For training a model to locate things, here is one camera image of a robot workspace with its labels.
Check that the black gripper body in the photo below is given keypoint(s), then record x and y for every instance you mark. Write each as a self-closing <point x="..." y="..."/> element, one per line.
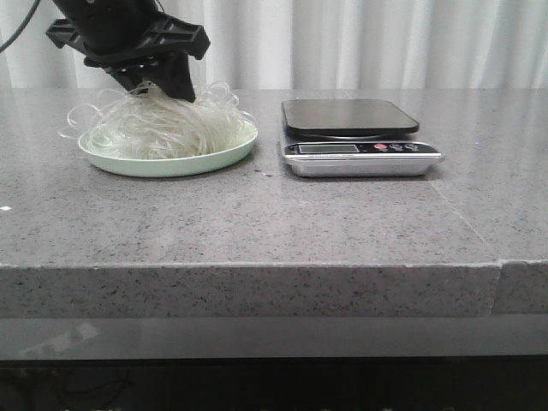
<point x="113" y="33"/>

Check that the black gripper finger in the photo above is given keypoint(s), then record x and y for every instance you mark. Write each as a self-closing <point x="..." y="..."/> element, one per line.
<point x="129" y="77"/>
<point x="172" y="74"/>

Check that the white vermicelli noodle bundle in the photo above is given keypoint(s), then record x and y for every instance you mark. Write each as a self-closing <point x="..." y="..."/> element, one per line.
<point x="147" y="124"/>

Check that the white pleated curtain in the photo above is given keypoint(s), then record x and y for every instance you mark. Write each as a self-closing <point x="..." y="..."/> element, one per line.
<point x="371" y="44"/>

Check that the pale green round plate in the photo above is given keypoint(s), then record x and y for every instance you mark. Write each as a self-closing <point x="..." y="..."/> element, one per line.
<point x="173" y="167"/>

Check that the black silver kitchen scale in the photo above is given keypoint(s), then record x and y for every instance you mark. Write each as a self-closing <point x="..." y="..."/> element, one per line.
<point x="352" y="138"/>

